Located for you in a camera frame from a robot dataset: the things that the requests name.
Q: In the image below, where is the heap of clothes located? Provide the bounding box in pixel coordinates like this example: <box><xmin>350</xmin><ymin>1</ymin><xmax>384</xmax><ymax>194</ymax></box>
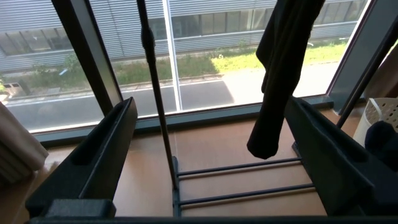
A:
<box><xmin>364</xmin><ymin>120</ymin><xmax>398</xmax><ymax>172</ymax></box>

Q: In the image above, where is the white laundry basket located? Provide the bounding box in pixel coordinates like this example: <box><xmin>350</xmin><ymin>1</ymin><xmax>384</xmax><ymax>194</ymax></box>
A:
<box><xmin>353</xmin><ymin>98</ymin><xmax>398</xmax><ymax>147</ymax></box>

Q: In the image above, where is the black clothes rack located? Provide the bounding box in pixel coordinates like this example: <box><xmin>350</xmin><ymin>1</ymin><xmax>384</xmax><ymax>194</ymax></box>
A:
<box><xmin>136</xmin><ymin>0</ymin><xmax>398</xmax><ymax>218</ymax></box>

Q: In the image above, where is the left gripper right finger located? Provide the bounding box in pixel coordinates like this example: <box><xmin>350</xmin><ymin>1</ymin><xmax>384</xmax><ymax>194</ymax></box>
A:
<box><xmin>284</xmin><ymin>96</ymin><xmax>398</xmax><ymax>217</ymax></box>

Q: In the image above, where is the black knitted garment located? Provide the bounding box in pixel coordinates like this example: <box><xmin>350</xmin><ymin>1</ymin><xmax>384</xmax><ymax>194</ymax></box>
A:
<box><xmin>246</xmin><ymin>0</ymin><xmax>326</xmax><ymax>160</ymax></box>

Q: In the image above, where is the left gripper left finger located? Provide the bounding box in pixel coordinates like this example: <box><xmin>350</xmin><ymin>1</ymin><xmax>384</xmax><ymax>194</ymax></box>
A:
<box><xmin>25</xmin><ymin>96</ymin><xmax>138</xmax><ymax>218</ymax></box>

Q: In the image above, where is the window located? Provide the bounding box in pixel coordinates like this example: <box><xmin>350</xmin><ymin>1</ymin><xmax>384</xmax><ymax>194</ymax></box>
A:
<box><xmin>0</xmin><ymin>0</ymin><xmax>398</xmax><ymax>147</ymax></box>

